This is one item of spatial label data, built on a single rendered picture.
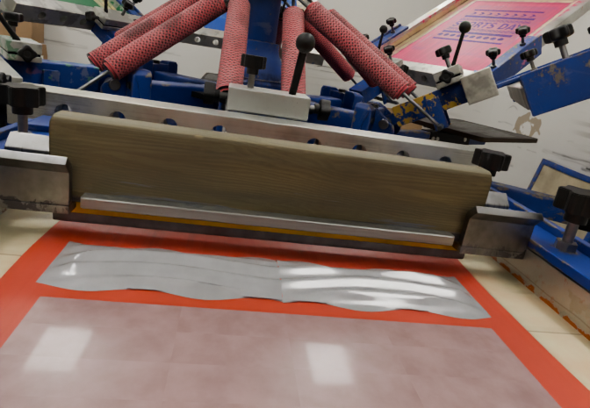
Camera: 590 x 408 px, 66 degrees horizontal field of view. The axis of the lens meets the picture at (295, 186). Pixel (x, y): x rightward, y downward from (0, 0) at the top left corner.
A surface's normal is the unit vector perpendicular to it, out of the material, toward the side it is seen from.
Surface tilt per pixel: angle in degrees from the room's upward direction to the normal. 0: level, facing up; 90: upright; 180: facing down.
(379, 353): 0
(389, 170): 90
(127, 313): 0
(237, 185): 90
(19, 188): 90
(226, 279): 32
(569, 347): 0
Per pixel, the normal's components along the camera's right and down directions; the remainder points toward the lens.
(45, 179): 0.12, 0.31
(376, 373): 0.16, -0.94
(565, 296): -0.98, -0.11
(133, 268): 0.24, -0.64
